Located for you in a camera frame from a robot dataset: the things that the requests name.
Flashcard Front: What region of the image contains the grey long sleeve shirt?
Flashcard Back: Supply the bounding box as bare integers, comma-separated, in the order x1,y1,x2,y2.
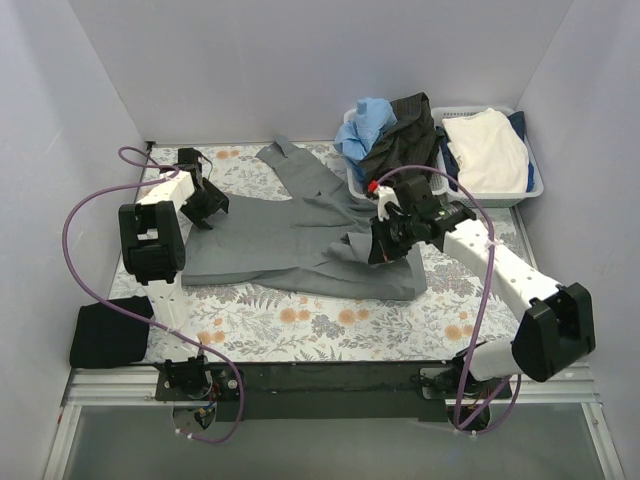
182,137,427,301

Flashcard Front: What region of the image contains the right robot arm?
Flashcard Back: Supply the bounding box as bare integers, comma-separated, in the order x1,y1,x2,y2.
369,177,596,398

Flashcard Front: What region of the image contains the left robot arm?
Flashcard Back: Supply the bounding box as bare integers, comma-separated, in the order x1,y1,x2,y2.
118,147,229,362

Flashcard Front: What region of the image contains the left white plastic basket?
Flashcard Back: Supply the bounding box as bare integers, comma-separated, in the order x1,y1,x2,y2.
343,108,446,201

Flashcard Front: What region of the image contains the dark striped shirt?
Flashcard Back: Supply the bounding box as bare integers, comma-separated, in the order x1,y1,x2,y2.
359,92,443,189

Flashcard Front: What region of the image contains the cream white folded shirt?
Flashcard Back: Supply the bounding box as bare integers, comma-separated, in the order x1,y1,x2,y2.
442,107,530,194

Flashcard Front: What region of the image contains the light blue shirt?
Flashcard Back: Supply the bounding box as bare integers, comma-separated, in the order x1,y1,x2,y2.
334,97,397,168

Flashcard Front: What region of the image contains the floral table cloth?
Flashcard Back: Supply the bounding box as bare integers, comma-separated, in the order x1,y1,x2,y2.
114,142,557,364

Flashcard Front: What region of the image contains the navy blue folded garment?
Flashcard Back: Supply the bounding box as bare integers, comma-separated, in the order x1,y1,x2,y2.
434,110,537,191

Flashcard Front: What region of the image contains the black folded shirt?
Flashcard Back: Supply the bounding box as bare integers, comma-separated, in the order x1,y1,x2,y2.
69,303,150,369

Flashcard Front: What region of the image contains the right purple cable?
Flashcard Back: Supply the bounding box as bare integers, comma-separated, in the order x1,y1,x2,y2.
372,165,522,435

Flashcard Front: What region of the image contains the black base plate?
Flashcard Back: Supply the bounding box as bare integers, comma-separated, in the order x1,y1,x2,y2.
154,363,514,424

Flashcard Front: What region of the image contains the aluminium frame rail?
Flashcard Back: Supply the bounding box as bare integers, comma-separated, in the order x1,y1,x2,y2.
62,362,601,406

